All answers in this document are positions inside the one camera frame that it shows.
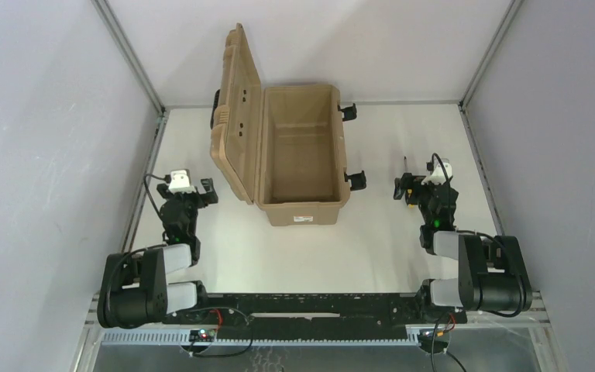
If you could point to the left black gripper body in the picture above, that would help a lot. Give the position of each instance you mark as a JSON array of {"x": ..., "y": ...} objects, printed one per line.
[{"x": 182, "y": 195}]

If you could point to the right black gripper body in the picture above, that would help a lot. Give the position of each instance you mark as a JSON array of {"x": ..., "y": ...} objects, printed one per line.
[{"x": 425, "y": 190}]

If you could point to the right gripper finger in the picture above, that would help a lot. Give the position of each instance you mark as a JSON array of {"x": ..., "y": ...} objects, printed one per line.
[
  {"x": 448, "y": 186},
  {"x": 403, "y": 186}
]

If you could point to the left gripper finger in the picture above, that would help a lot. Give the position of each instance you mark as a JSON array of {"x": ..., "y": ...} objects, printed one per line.
[
  {"x": 209, "y": 196},
  {"x": 163, "y": 190}
]

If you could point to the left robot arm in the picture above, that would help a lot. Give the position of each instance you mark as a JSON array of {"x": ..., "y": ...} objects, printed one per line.
[{"x": 135, "y": 290}]

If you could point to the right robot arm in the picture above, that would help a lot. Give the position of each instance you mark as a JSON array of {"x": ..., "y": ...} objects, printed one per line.
[{"x": 491, "y": 275}]

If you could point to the tan plastic tool bin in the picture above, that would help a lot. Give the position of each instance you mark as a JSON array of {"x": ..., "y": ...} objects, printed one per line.
[{"x": 281, "y": 148}]

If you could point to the left small circuit board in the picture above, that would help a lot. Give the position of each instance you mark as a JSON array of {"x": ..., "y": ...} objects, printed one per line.
[{"x": 202, "y": 335}]

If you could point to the small circuit board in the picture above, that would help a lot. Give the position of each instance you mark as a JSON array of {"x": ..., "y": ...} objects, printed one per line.
[
  {"x": 202, "y": 335},
  {"x": 430, "y": 335}
]

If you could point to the right small circuit board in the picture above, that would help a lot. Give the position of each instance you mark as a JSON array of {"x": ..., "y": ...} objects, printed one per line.
[{"x": 430, "y": 335}]

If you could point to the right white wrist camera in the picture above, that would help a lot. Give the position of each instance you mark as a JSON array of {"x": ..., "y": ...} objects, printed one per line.
[{"x": 438, "y": 173}]

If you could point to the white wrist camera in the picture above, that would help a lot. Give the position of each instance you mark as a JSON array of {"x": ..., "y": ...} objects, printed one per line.
[
  {"x": 180, "y": 182},
  {"x": 438, "y": 173}
]

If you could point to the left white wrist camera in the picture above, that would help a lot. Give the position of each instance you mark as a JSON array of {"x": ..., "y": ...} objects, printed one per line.
[{"x": 180, "y": 182}]

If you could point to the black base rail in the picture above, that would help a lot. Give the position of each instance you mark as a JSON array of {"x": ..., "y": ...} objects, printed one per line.
[{"x": 314, "y": 317}]

